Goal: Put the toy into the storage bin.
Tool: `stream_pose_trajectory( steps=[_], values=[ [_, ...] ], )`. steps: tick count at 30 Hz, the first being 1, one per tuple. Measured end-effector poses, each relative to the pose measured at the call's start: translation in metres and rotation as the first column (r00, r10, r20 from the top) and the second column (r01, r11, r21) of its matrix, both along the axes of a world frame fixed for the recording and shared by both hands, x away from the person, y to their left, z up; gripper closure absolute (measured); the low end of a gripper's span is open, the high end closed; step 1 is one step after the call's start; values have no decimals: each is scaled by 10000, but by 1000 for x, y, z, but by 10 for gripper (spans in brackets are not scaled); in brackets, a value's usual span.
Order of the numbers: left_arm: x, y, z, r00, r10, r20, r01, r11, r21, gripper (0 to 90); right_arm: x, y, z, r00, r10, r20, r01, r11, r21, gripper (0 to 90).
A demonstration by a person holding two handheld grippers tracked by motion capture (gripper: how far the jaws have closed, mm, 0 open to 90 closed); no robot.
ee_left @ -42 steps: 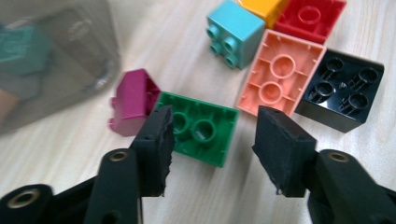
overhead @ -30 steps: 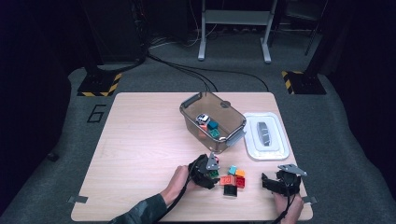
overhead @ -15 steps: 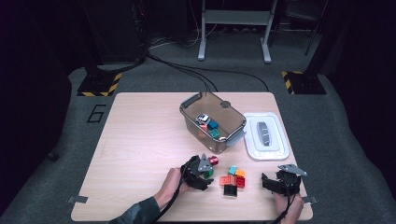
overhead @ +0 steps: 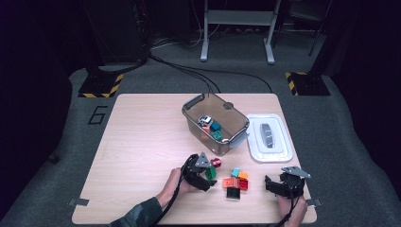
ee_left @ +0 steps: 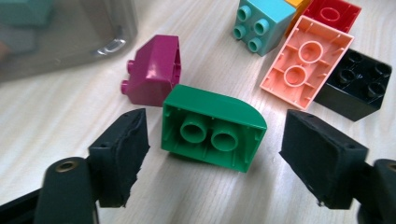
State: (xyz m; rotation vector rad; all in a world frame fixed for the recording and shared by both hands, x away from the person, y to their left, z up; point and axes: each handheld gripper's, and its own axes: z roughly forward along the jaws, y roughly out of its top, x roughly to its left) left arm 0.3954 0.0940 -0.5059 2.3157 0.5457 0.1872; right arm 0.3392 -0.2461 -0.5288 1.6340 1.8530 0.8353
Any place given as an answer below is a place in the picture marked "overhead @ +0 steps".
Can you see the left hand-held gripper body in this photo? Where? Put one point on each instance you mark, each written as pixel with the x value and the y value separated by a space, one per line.
pixel 194 175

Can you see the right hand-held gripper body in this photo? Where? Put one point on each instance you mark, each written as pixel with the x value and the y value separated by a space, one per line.
pixel 291 186

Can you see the green building block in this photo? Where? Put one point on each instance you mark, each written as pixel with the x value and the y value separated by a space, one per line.
pixel 211 173

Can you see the maroon building block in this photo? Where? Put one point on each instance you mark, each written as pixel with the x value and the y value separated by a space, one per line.
pixel 216 162

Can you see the black building block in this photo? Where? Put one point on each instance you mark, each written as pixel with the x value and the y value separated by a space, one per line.
pixel 233 193

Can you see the light blue building block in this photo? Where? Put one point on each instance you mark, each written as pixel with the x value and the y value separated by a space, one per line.
pixel 235 172

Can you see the red building block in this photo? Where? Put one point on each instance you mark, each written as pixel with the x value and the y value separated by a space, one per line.
pixel 243 184

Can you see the yellow orange building block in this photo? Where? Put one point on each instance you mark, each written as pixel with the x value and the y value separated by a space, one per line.
pixel 243 175

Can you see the long salmon building block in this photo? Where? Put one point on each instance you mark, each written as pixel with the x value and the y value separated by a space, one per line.
pixel 205 132

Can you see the dark teal building block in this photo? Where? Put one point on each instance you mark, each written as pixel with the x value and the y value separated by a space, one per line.
pixel 216 127

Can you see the white toy car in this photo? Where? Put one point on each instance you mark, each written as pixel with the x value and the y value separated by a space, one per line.
pixel 205 120

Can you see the clear grey plastic storage box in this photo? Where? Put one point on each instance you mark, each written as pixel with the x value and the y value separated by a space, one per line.
pixel 230 115

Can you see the person's left hand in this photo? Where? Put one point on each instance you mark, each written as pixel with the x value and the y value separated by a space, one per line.
pixel 175 186

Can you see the person's right hand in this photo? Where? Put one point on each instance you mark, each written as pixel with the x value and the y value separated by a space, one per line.
pixel 293 211

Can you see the grey tape tab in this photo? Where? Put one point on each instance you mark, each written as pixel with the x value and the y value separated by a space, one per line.
pixel 313 202
pixel 78 202

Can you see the black yellow striped stand base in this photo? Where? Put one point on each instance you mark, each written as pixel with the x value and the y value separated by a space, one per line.
pixel 97 85
pixel 310 85

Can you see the small black floor object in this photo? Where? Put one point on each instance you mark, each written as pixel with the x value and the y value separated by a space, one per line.
pixel 53 159

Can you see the black stand leg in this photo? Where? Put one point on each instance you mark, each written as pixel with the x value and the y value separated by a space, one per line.
pixel 317 34

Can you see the dark equipment cabinet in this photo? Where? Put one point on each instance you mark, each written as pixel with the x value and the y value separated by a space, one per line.
pixel 116 31

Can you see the white metal stand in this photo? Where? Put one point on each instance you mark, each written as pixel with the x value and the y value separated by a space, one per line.
pixel 239 17

